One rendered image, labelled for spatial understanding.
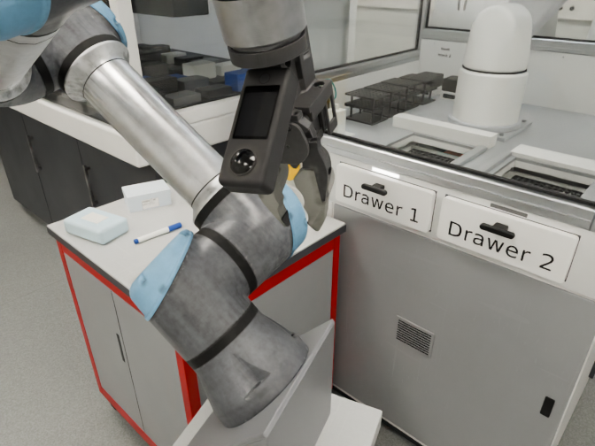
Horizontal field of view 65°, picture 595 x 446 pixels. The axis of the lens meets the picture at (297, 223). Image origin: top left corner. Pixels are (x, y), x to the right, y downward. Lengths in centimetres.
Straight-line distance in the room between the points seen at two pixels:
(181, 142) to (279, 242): 20
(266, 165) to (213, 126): 144
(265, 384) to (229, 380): 4
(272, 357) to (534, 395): 87
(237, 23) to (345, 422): 63
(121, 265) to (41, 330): 120
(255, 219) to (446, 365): 91
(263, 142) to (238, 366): 31
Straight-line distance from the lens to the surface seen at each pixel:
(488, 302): 125
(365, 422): 83
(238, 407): 62
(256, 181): 39
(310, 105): 45
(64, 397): 205
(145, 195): 146
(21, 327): 245
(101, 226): 134
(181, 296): 60
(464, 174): 113
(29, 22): 42
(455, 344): 137
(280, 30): 41
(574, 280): 115
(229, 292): 62
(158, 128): 71
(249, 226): 64
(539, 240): 111
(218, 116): 184
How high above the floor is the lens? 141
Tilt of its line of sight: 29 degrees down
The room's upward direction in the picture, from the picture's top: straight up
